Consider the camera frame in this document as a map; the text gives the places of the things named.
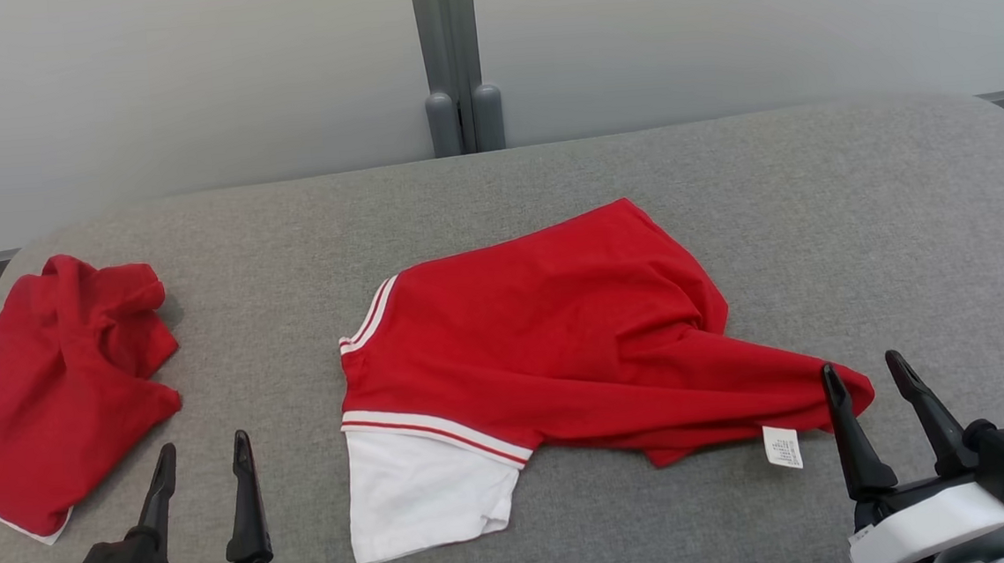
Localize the red shorts with white lining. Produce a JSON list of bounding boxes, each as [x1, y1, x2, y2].
[[0, 246, 194, 549]]

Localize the grey double partition post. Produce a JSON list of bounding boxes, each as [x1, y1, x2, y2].
[[408, 0, 507, 159]]

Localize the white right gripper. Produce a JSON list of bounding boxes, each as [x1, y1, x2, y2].
[[819, 342, 1004, 563]]

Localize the red jersey with white trim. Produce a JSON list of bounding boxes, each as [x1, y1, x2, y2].
[[326, 181, 885, 563]]

